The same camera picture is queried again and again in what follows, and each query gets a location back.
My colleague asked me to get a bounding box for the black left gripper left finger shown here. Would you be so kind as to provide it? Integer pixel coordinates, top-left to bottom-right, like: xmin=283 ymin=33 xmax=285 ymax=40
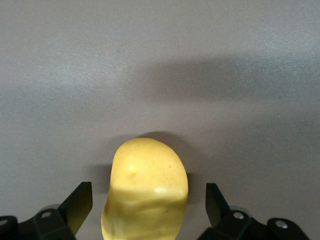
xmin=0 ymin=181 xmax=94 ymax=240

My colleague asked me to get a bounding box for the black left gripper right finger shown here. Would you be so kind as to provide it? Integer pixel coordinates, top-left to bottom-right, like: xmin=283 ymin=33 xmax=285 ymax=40
xmin=198 ymin=182 xmax=311 ymax=240

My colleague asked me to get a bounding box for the yellow potato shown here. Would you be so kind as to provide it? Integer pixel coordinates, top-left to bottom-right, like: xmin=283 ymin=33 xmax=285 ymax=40
xmin=100 ymin=137 xmax=189 ymax=240

